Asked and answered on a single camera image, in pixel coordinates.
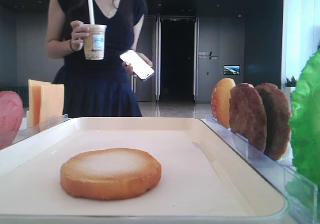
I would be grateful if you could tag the brown meat patty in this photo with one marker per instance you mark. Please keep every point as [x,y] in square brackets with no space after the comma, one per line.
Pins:
[278,113]
[247,115]

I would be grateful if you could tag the front brown meat patty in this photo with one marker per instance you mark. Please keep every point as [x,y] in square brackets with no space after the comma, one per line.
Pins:
[247,115]

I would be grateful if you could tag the white rectangular tray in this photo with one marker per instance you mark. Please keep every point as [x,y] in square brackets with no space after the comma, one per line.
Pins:
[204,180]

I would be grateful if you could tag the orange cheese slice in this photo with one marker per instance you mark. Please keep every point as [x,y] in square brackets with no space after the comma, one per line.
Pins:
[34,91]
[52,101]

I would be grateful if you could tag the white smartphone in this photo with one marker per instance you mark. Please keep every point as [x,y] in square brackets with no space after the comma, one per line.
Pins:
[139,65]

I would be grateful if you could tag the pink tomato slice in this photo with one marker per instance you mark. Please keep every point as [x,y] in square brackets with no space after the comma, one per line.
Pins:
[11,115]

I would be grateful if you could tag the clear acrylic food rack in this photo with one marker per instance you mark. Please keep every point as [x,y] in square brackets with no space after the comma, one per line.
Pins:
[302,194]
[32,130]

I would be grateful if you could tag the front orange cheese slice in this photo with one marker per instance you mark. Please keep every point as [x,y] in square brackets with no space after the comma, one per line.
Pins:
[52,101]

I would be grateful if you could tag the wall display screen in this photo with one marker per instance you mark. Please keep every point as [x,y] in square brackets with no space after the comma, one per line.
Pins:
[231,70]

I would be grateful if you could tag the milk tea plastic cup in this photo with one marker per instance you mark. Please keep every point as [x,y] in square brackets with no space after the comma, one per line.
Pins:
[94,43]

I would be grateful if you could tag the green lettuce leaf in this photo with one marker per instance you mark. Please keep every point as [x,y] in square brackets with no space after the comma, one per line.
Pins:
[305,120]

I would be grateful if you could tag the white drinking straw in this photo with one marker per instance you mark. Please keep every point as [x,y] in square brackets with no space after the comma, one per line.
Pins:
[91,12]

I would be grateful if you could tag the clear acrylic right food rack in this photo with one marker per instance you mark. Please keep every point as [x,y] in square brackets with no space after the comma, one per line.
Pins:
[302,194]

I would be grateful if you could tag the bottom bun bread slice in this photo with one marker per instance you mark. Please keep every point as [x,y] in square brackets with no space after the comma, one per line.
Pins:
[110,174]

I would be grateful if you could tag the clear acrylic left food rack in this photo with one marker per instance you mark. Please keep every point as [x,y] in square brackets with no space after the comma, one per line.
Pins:
[32,130]

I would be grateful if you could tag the rear brown meat patty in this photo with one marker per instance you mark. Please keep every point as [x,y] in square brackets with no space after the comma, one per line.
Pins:
[278,113]

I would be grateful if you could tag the rear orange cheese slice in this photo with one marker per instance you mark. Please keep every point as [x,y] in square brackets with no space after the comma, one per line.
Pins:
[34,91]

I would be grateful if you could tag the top bun with sesame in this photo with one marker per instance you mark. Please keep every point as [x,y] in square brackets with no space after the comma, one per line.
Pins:
[220,101]

